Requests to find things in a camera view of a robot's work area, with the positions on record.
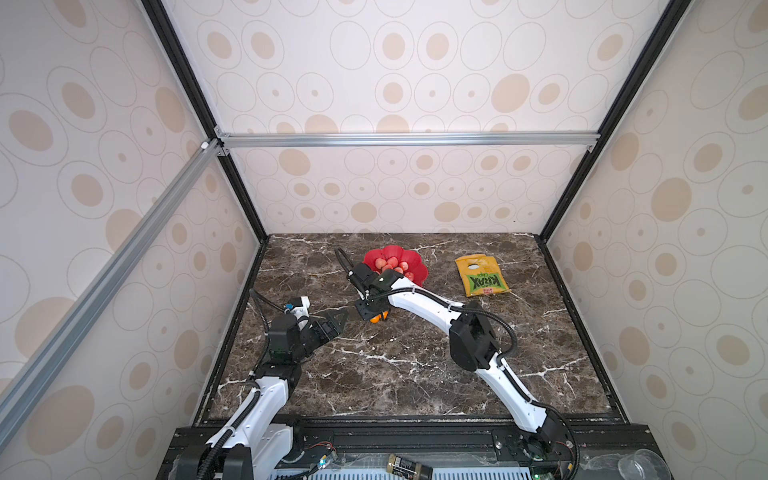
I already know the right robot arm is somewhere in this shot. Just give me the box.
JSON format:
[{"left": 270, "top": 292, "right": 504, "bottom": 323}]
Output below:
[{"left": 335, "top": 247, "right": 580, "bottom": 479}]

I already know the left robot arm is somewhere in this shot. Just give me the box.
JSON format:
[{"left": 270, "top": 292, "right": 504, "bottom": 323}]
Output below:
[{"left": 167, "top": 290, "right": 349, "bottom": 479}]

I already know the red flower-shaped fruit bowl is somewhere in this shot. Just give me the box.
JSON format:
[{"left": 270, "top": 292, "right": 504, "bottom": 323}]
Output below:
[{"left": 363, "top": 245, "right": 428, "bottom": 286}]

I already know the yellow green snack bag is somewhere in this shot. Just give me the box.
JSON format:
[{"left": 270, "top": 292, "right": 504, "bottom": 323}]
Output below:
[{"left": 455, "top": 254, "right": 509, "bottom": 297}]

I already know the black battery with gold label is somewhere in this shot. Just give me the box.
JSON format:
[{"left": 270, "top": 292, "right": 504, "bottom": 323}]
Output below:
[{"left": 385, "top": 454, "right": 433, "bottom": 480}]

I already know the clear plastic cup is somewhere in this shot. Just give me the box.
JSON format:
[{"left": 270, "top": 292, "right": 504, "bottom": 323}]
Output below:
[{"left": 618, "top": 449, "right": 672, "bottom": 480}]

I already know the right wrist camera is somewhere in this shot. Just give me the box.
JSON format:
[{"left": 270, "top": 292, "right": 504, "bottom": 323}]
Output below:
[{"left": 347, "top": 263, "right": 404, "bottom": 299}]

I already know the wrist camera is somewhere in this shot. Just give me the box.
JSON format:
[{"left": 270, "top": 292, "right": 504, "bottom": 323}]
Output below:
[
  {"left": 347, "top": 263, "right": 404, "bottom": 299},
  {"left": 268, "top": 296, "right": 311, "bottom": 356}
]

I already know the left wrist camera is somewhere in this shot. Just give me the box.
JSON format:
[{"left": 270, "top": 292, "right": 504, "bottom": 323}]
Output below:
[{"left": 268, "top": 296, "right": 311, "bottom": 356}]

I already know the horizontal aluminium rail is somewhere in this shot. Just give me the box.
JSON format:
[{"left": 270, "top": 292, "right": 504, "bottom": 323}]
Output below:
[{"left": 220, "top": 131, "right": 600, "bottom": 149}]

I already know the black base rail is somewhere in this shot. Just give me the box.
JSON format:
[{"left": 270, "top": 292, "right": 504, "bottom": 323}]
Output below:
[{"left": 157, "top": 418, "right": 673, "bottom": 480}]

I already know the left black corner post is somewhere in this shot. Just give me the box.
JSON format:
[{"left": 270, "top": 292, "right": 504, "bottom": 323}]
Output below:
[{"left": 140, "top": 0, "right": 269, "bottom": 242}]

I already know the black corner post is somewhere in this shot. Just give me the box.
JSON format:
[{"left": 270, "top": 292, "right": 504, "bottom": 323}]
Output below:
[
  {"left": 536, "top": 0, "right": 693, "bottom": 245},
  {"left": 140, "top": 0, "right": 269, "bottom": 242}
]

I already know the left diagonal aluminium rail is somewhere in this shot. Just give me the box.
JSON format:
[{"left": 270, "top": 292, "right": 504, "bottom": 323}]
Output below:
[{"left": 1, "top": 138, "right": 223, "bottom": 449}]

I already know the right black corner post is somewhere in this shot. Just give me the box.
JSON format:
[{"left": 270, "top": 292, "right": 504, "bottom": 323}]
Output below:
[{"left": 536, "top": 0, "right": 693, "bottom": 245}]

